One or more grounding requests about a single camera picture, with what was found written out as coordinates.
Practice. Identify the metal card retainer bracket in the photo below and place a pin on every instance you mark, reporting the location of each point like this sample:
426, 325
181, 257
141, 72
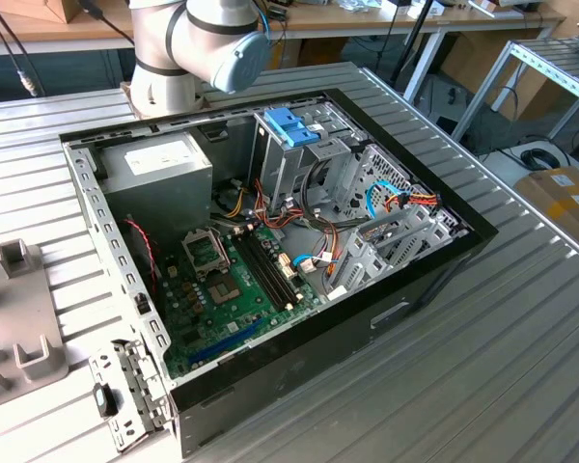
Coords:
135, 381

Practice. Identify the green motherboard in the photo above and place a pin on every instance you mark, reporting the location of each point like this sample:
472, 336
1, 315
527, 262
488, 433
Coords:
243, 320

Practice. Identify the small brown cardboard box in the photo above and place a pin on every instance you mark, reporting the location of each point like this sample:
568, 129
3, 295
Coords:
34, 7

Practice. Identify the metal slat rack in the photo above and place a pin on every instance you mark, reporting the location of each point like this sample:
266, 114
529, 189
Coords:
550, 62

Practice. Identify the blue plastic bay latch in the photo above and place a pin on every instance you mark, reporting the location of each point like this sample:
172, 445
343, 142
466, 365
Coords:
289, 128

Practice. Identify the white board connector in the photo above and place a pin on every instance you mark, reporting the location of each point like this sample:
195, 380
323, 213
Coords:
287, 266

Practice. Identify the black grey PC case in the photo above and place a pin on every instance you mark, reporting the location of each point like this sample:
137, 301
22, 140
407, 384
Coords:
318, 366

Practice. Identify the black retainer latch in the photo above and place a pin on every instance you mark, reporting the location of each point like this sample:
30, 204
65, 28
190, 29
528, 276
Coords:
105, 400

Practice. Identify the perforated metal drive cage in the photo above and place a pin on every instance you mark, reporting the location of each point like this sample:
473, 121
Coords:
386, 166

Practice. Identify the large brown cardboard box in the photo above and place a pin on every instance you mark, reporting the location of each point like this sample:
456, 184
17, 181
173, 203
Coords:
487, 62

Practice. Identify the blue expansion slot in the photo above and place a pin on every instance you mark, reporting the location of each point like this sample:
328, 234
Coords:
227, 340

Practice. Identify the grey parts rack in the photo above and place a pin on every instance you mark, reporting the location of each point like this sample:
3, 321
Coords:
24, 308

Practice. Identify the black RAM slot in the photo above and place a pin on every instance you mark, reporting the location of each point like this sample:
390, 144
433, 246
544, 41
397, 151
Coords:
263, 271
257, 273
270, 268
276, 266

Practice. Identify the black chassis switch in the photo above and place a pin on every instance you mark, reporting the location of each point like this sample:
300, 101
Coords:
142, 303

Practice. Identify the CPU socket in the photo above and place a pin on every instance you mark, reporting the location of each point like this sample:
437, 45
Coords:
224, 291

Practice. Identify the cardboard box with labels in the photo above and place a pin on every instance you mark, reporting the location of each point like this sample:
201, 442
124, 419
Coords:
559, 202

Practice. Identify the grey power supply unit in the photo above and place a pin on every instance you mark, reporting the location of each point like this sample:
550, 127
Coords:
159, 202

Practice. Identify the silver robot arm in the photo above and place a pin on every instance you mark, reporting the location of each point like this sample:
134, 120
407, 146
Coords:
154, 43

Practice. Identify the wooden desk white frame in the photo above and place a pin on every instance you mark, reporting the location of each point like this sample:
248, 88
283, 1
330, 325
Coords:
463, 20

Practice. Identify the black tripod pole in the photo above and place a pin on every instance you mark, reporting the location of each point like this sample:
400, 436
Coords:
415, 38

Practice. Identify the black plastic case latch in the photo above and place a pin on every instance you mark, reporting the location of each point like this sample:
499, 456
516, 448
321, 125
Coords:
218, 134

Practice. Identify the metal disk bay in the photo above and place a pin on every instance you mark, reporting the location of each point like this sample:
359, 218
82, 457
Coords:
366, 260

